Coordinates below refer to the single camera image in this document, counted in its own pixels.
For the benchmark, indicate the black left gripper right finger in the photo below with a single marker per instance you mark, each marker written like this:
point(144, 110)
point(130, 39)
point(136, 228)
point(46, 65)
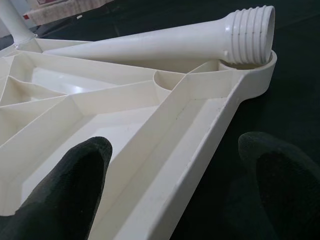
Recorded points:
point(290, 192)

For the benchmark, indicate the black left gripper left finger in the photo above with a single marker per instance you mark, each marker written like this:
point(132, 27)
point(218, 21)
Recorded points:
point(62, 197)

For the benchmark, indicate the white plastic table leg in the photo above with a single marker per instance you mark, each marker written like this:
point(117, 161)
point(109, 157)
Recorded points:
point(15, 20)
point(162, 42)

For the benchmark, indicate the black tablecloth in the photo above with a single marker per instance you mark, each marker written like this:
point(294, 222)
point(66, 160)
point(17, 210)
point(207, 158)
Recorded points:
point(287, 100)

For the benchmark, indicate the white plastic table top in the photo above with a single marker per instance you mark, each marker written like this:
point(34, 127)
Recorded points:
point(150, 125)

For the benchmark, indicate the small white scrap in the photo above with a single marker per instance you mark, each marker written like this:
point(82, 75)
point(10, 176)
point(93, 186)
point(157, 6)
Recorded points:
point(79, 16)

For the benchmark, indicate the beige patterned cloth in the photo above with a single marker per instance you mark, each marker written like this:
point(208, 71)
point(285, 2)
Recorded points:
point(62, 12)

